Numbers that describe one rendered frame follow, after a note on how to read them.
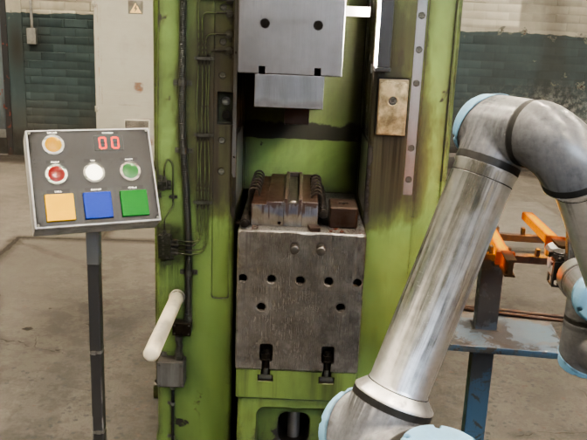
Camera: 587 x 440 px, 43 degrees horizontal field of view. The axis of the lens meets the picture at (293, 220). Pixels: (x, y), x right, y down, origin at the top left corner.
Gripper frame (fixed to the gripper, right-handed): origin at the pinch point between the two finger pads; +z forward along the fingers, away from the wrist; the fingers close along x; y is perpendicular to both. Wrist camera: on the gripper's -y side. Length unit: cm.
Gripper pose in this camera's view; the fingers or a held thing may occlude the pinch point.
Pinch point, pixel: (556, 243)
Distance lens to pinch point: 199.6
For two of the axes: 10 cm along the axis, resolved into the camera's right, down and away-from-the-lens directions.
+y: -0.6, 9.7, 2.5
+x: 9.9, 0.8, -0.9
